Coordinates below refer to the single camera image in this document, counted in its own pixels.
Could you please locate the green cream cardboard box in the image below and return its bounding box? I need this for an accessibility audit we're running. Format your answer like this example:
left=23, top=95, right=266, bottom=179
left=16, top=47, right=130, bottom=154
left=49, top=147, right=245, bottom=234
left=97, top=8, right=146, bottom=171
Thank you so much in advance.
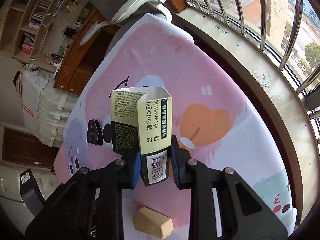
left=111, top=87, right=172, bottom=186

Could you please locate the small tan cardboard box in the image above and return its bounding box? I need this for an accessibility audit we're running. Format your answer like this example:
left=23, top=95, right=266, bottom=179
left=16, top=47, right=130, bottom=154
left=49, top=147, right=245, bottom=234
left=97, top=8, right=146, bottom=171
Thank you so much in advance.
left=132, top=207, right=174, bottom=239

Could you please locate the small black card box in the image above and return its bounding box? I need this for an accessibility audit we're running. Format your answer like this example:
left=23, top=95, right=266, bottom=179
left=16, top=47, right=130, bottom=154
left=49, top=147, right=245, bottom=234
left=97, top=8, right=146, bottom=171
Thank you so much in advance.
left=87, top=119, right=103, bottom=146

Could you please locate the cartoon printed tablecloth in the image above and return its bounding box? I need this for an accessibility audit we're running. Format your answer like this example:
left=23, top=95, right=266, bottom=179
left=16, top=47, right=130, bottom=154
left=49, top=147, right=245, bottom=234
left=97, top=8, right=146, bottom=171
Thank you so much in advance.
left=54, top=14, right=297, bottom=233

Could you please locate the lace cloth covered furniture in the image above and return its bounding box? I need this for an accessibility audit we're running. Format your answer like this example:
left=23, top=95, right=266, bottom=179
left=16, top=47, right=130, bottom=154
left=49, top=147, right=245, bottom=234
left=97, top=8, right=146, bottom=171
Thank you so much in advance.
left=20, top=67, right=78, bottom=148

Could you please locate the wooden desk with drawers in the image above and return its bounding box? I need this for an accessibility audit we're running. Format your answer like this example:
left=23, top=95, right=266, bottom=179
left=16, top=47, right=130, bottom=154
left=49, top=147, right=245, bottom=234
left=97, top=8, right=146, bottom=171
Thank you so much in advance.
left=54, top=7, right=120, bottom=95

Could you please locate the metal window security grille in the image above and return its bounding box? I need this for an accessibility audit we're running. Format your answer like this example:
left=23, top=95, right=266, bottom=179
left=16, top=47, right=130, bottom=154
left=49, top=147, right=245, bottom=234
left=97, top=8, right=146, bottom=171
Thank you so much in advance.
left=172, top=0, right=320, bottom=120

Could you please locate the grey office chair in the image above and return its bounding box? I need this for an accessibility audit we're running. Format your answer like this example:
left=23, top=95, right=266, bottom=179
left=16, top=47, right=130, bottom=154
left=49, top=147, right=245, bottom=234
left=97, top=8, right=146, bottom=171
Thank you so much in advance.
left=80, top=0, right=172, bottom=51

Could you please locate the wall bookshelf with books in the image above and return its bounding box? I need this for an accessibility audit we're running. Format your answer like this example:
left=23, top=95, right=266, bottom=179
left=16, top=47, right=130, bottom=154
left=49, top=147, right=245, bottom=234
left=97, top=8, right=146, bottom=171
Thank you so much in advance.
left=1, top=0, right=68, bottom=72

